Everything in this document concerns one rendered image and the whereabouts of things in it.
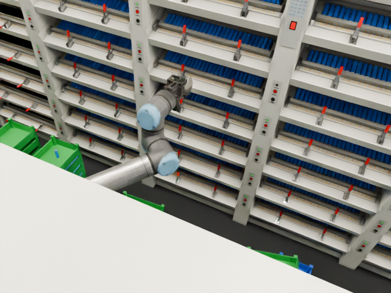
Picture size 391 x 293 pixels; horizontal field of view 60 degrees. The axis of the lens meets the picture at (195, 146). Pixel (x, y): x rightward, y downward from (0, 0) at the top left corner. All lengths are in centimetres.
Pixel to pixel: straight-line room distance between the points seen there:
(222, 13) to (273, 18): 21
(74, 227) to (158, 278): 7
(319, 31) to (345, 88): 27
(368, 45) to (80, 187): 131
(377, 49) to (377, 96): 21
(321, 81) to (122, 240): 139
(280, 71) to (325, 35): 23
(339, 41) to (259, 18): 32
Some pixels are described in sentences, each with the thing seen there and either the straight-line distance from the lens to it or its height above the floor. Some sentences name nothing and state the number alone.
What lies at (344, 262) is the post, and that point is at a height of 3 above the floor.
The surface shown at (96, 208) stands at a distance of 24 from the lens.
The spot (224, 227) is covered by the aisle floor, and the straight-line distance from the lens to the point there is 230.
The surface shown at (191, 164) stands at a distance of 213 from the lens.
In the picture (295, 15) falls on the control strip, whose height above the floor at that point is 141.
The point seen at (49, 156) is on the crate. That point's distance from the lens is 233.
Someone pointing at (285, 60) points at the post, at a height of 122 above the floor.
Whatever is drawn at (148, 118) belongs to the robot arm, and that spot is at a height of 111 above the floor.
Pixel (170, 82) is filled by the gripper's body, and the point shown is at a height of 113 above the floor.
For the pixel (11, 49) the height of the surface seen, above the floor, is 77.
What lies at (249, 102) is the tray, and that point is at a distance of 167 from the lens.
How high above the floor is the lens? 192
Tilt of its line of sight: 44 degrees down
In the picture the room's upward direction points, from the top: 5 degrees clockwise
